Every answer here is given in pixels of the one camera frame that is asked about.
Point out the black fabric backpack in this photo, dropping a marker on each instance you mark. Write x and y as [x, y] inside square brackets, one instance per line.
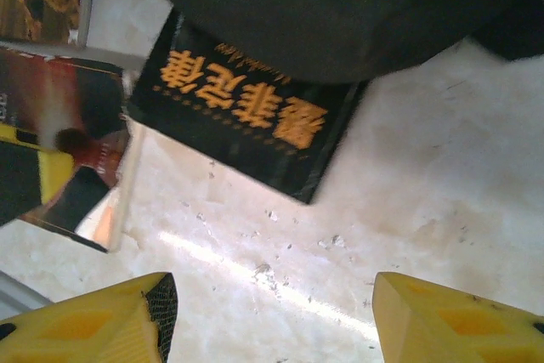
[319, 10]

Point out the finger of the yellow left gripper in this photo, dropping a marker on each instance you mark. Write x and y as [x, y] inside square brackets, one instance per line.
[21, 176]

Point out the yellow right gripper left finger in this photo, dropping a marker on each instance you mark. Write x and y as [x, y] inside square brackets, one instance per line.
[85, 329]

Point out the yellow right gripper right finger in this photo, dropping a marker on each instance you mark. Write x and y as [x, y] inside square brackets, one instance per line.
[459, 329]

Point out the Three Days to See book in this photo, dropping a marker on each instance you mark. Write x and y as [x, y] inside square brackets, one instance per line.
[85, 99]

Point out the black book orange Chinese title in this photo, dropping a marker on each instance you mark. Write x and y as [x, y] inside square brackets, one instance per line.
[238, 125]

